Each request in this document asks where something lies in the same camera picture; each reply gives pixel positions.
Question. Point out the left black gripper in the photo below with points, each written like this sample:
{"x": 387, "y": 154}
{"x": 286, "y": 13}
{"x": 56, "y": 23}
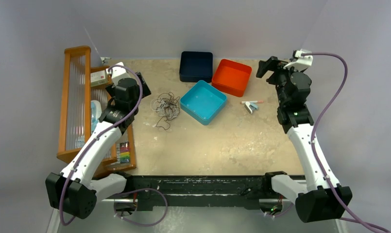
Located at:
{"x": 145, "y": 91}

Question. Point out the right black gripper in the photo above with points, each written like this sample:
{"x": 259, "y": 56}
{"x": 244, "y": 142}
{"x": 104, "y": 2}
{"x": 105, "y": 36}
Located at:
{"x": 273, "y": 64}

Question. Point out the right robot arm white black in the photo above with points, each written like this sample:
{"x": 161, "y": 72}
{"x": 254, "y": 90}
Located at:
{"x": 322, "y": 196}

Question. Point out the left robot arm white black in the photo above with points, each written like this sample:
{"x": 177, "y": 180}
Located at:
{"x": 73, "y": 190}

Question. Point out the white orange-tipped marker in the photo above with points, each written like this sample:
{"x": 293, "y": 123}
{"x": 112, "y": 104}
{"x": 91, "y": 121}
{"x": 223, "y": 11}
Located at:
{"x": 252, "y": 101}

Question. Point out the white blue small clip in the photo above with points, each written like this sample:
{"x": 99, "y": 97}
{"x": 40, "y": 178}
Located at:
{"x": 250, "y": 107}

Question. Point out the orange square bin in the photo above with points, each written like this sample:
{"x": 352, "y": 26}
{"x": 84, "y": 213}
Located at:
{"x": 231, "y": 77}

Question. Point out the white red small box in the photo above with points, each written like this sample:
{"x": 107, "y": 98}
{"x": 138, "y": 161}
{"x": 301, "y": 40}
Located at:
{"x": 98, "y": 78}

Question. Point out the blue packaged item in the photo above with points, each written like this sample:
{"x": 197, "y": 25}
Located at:
{"x": 96, "y": 111}

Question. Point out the dark navy square bin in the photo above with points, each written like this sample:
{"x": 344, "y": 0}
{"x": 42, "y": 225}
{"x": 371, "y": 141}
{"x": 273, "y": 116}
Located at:
{"x": 196, "y": 66}

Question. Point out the light blue square bin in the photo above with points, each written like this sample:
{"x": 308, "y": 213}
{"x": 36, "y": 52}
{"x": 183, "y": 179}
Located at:
{"x": 203, "y": 102}

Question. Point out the rainbow coloured marker pack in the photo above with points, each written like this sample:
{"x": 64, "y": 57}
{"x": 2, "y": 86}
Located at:
{"x": 123, "y": 153}

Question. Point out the wooden tiered shelf rack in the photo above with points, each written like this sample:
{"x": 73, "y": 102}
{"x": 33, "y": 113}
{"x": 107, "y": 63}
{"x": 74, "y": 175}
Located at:
{"x": 75, "y": 116}

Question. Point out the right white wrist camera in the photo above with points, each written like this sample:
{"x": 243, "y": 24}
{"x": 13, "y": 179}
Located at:
{"x": 300, "y": 58}

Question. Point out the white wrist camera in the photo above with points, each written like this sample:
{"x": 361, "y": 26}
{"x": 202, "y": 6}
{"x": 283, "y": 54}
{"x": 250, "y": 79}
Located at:
{"x": 300, "y": 58}
{"x": 117, "y": 74}

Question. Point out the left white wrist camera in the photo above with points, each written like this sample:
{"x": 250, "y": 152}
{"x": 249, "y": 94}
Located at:
{"x": 117, "y": 74}

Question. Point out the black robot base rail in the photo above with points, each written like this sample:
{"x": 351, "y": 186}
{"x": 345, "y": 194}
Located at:
{"x": 251, "y": 192}

